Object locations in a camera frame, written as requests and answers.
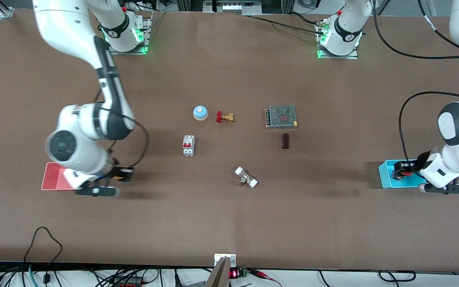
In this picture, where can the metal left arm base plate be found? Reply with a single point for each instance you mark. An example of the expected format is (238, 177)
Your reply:
(337, 57)

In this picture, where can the cyan plastic box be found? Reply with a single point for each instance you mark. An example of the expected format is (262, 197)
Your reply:
(385, 175)

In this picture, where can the metal fitting white end caps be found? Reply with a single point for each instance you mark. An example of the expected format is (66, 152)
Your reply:
(246, 177)

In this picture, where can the red clip lead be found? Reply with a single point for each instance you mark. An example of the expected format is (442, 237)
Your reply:
(262, 274)

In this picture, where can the grey metal bar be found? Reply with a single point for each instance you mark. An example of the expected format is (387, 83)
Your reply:
(219, 277)

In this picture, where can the small aluminium bracket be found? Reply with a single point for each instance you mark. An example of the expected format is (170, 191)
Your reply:
(218, 259)

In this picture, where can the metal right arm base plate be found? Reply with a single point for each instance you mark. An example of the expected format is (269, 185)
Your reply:
(118, 52)

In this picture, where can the silver equipment behind table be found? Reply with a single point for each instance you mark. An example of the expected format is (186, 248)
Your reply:
(229, 7)

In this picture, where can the metal mesh power supply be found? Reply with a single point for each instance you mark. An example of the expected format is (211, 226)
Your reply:
(281, 116)

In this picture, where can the dark brown rectangular block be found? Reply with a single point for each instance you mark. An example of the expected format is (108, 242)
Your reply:
(285, 141)

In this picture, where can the aluminium frame profile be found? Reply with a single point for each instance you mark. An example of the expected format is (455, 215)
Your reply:
(2, 10)

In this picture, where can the pink plastic box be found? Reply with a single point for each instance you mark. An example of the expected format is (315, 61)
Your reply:
(52, 177)

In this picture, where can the red digit display module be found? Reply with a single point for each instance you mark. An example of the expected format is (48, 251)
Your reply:
(234, 274)

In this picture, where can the blue round bell button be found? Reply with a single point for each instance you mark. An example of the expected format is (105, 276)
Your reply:
(200, 113)

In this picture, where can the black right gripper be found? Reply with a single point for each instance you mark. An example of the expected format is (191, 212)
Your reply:
(116, 171)

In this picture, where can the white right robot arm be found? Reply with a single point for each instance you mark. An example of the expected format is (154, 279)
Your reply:
(86, 159)

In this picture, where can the white circuit breaker red switch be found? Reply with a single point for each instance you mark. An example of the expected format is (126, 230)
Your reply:
(188, 147)

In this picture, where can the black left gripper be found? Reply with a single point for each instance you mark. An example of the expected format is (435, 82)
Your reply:
(421, 160)

